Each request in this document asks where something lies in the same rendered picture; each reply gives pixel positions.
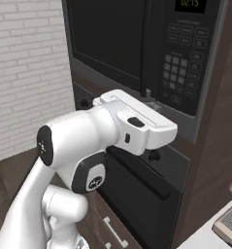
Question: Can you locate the black oven door handle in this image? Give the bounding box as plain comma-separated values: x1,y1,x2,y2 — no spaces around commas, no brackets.
106,146,173,201

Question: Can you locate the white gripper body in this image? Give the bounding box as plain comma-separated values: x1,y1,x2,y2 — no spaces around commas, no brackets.
93,89,179,151

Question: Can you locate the black microwave door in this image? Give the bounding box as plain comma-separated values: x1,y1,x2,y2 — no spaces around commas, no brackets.
63,0,151,94

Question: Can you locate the white drawer handle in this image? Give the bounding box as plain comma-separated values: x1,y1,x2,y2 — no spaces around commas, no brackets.
103,216,129,249

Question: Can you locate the dark brown cabinet housing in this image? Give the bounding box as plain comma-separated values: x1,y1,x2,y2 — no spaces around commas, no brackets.
170,0,232,249

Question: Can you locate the black microwave oven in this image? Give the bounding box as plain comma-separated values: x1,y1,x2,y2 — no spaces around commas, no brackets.
61,0,230,145

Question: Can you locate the brown drawer front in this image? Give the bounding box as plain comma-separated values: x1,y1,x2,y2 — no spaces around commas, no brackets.
76,190,142,249

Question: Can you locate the black built-in oven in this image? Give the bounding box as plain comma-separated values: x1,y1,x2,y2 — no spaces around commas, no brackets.
72,82,191,249

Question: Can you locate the black oven door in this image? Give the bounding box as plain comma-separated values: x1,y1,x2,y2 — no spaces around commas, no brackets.
97,152,183,249

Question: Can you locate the black microwave door handle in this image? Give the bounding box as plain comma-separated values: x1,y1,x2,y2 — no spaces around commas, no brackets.
140,0,161,98

